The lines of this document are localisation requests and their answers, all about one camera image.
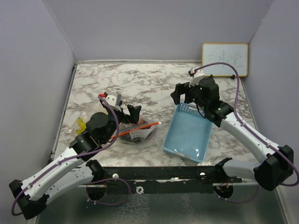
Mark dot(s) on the red brown round fruit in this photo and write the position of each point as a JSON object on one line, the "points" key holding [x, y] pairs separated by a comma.
{"points": [[141, 122]]}

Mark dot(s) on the small framed whiteboard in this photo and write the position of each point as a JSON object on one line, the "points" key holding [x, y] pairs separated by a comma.
{"points": [[235, 54]]}

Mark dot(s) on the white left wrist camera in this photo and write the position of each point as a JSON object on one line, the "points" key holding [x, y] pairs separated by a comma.
{"points": [[111, 98]]}

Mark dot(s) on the clear orange zip bag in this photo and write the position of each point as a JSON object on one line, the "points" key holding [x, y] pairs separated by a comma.
{"points": [[84, 116], [150, 122]]}

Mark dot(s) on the black mounting rail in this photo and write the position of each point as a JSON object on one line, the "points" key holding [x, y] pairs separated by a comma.
{"points": [[159, 180]]}

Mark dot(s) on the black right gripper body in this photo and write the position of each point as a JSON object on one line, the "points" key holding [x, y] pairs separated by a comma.
{"points": [[194, 95]]}

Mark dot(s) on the yellow banana bunch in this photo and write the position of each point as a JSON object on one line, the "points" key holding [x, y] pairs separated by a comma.
{"points": [[81, 126]]}

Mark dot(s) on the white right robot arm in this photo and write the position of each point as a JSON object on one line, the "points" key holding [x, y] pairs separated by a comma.
{"points": [[274, 162]]}

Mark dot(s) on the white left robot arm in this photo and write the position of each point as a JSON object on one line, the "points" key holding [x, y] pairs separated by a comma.
{"points": [[74, 165]]}

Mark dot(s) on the light blue plastic basket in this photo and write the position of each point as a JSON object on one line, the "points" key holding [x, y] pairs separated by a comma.
{"points": [[188, 134]]}

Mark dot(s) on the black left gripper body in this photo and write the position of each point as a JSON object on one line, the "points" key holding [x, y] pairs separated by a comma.
{"points": [[113, 122]]}

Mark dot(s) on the dark grape bunch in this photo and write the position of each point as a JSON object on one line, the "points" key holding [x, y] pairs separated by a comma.
{"points": [[135, 135]]}

